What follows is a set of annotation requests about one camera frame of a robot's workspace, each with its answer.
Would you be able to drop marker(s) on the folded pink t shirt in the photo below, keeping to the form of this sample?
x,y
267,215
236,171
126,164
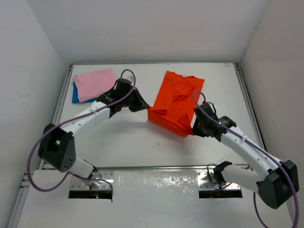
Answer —
x,y
99,81

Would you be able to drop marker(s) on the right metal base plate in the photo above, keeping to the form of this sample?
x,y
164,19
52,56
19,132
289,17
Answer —
x,y
204,183

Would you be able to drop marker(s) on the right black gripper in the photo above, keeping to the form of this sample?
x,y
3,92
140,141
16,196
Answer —
x,y
195,130

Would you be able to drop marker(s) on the left aluminium frame rail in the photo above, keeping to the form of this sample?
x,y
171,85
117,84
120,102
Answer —
x,y
62,96

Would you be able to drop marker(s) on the white front cover board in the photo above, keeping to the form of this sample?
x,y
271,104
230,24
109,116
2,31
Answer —
x,y
145,200

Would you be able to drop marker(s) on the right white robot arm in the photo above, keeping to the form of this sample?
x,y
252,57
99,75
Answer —
x,y
272,179

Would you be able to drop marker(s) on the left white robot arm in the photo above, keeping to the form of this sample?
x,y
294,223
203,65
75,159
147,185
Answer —
x,y
58,148

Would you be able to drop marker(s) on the front aluminium frame rail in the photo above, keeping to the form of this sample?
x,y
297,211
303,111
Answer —
x,y
159,168

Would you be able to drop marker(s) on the orange t shirt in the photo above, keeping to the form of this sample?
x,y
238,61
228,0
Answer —
x,y
174,106

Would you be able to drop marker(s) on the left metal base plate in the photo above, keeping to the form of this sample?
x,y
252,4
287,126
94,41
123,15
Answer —
x,y
78,184

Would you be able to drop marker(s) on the metal base plate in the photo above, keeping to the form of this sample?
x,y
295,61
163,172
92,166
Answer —
x,y
204,183
78,184

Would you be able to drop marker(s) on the folded blue t shirt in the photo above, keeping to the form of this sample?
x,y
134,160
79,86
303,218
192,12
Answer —
x,y
82,94

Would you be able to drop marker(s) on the aluminium frame rail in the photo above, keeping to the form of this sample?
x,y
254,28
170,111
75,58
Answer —
x,y
249,105
159,168
62,96

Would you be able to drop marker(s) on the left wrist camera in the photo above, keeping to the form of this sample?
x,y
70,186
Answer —
x,y
131,78

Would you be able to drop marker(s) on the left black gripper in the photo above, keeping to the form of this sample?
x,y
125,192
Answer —
x,y
134,100

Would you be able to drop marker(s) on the right aluminium frame rail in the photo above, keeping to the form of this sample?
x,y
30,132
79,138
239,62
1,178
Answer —
x,y
249,105

